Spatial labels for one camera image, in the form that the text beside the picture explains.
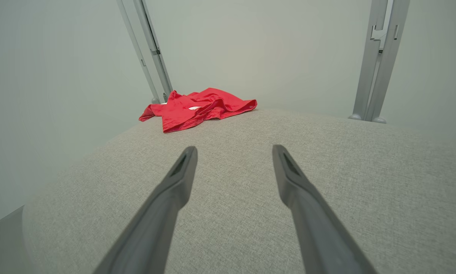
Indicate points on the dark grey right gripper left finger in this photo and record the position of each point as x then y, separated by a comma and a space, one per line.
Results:
155, 228

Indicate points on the grey metal partition post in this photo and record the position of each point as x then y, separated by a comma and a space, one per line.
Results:
376, 76
151, 53

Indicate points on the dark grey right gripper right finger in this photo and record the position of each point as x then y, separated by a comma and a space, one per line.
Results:
319, 232

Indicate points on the red t-shirt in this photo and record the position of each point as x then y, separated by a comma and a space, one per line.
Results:
182, 114

